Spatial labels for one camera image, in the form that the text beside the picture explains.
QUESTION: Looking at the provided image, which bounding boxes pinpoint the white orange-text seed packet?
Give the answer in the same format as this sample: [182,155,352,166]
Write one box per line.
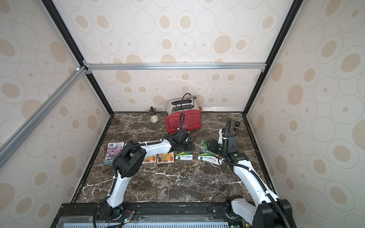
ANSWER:
[157,152,175,164]

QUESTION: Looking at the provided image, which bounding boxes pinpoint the white green-text seed packet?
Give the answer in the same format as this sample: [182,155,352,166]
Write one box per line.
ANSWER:
[198,139,221,165]

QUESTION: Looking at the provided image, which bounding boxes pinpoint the orange marigold seed packet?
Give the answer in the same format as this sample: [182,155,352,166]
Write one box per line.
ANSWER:
[143,155,156,164]

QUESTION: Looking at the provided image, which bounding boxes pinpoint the purple flower seed packet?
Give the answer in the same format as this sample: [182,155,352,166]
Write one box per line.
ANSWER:
[103,142,125,165]

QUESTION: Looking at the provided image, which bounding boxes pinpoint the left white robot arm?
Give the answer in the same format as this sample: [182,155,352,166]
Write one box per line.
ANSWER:
[106,129,192,208]

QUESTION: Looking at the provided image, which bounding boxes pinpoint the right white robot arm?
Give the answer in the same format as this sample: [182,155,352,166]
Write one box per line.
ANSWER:
[208,131,295,228]

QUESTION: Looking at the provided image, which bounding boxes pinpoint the green pea seed packet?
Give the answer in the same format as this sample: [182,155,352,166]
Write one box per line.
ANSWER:
[175,152,193,161]

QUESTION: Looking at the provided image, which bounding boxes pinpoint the small dark spice bottle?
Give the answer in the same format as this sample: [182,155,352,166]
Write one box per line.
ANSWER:
[233,121,241,134]

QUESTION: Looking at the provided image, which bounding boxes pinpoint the red polka dot toaster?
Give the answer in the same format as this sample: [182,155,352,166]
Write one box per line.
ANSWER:
[165,93,202,133]

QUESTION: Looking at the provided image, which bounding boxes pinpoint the glass jar with white granules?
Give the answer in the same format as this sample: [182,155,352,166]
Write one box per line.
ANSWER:
[148,106,158,123]

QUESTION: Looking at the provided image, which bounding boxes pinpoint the silver aluminium cross rail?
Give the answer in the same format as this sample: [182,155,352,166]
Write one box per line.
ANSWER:
[86,62,267,70]

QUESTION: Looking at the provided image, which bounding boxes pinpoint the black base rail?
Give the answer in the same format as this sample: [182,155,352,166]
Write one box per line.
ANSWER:
[50,201,297,228]

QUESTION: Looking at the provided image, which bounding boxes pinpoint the black right corner post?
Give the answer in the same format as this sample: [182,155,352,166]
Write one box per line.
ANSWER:
[242,0,304,117]

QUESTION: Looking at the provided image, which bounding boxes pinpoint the silver aluminium side rail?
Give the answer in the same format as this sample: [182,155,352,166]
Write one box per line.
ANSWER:
[1,66,86,166]

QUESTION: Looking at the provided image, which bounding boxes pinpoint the black corner frame post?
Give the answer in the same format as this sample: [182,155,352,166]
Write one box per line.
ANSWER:
[41,0,114,116]

